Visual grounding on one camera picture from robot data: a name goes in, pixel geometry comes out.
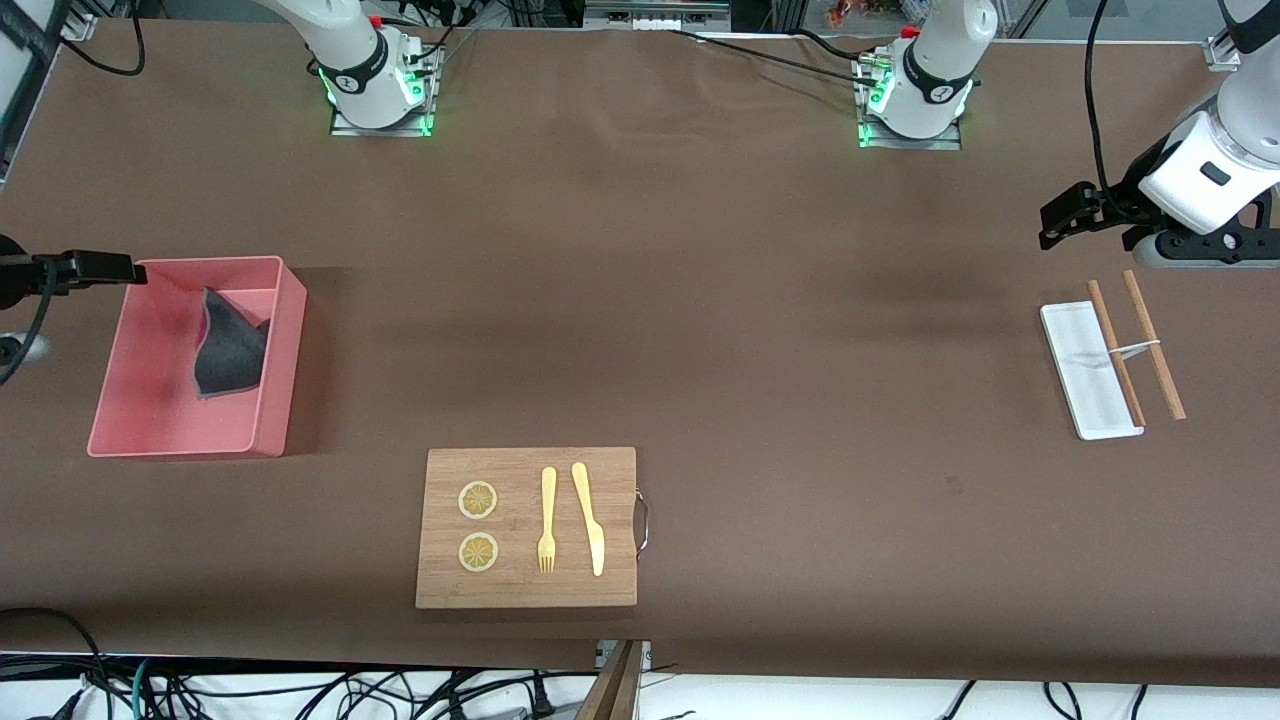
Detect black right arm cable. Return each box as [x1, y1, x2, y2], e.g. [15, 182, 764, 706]
[0, 262, 53, 386]

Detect wooden cutting board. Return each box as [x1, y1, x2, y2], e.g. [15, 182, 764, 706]
[415, 447, 638, 609]

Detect wooden post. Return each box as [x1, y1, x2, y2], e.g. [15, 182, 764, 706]
[575, 640, 643, 720]

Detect metal table bracket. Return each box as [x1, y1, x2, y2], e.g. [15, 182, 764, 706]
[596, 640, 653, 673]

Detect pink and grey cloth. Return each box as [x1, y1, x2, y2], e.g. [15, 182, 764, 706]
[193, 288, 273, 401]

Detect short black table cable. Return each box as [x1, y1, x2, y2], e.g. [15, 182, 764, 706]
[795, 28, 869, 59]

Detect white rectangular plate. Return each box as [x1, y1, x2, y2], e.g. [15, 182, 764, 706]
[1040, 301, 1145, 441]

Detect long black table cable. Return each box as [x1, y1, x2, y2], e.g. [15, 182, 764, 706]
[665, 28, 881, 86]

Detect grey equipment box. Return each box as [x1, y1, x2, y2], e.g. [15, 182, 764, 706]
[585, 0, 731, 31]

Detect brown table cover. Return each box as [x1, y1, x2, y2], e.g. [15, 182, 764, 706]
[0, 18, 1280, 673]

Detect yellow plastic fork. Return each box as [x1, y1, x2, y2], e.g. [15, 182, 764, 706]
[537, 466, 558, 575]

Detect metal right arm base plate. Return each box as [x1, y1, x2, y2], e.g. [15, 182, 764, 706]
[330, 40, 436, 138]

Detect pink plastic bin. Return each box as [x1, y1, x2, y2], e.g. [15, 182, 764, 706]
[86, 256, 308, 459]

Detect black looped floor cable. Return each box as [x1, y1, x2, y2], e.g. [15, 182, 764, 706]
[0, 606, 111, 720]

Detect brown wooden chopstick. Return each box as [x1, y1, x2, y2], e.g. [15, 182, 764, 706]
[1087, 279, 1147, 428]
[1121, 270, 1187, 421]

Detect yellow plastic knife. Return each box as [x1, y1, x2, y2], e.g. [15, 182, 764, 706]
[571, 461, 606, 578]

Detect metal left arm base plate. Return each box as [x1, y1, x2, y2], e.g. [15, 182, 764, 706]
[858, 55, 963, 151]

